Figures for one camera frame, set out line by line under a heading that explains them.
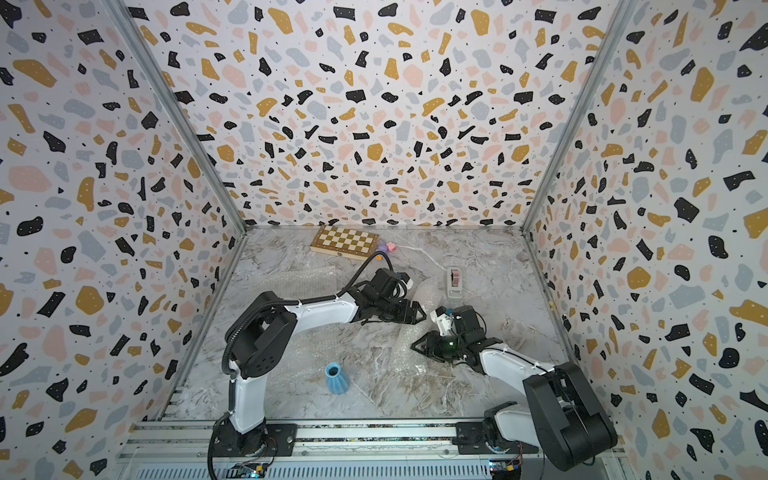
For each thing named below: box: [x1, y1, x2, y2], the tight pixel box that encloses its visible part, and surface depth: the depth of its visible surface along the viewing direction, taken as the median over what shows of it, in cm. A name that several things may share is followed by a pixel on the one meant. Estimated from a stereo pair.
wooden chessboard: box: [309, 224, 380, 261], surface depth 115 cm
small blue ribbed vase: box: [325, 361, 350, 395], surface depth 76 cm
